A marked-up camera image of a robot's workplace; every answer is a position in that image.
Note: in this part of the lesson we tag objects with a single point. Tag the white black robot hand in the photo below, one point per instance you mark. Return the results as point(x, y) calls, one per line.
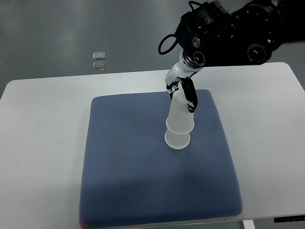
point(182, 70)

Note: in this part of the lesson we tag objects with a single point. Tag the white paper cup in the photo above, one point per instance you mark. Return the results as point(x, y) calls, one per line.
point(176, 141)
point(179, 121)

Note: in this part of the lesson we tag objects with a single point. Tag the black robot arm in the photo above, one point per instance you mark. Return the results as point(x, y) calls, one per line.
point(209, 36)

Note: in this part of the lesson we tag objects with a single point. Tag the white paper cup on mat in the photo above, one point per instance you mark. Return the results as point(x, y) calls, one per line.
point(176, 141)

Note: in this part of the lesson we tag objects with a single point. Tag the lower metal floor plate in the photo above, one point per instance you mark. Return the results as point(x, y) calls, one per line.
point(99, 65)

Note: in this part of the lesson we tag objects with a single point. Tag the metal floor plate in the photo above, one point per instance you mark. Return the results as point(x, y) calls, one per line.
point(99, 65)
point(99, 55)

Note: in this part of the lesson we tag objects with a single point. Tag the upper metal floor plate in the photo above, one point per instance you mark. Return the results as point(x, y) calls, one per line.
point(99, 55)

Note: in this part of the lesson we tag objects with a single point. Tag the blue textured cushion mat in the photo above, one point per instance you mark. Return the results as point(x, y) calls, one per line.
point(131, 177)

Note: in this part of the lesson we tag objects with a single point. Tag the white table leg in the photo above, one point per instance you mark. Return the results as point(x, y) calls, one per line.
point(248, 224)

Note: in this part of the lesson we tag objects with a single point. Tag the black table control panel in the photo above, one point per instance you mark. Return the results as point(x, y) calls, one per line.
point(289, 219)

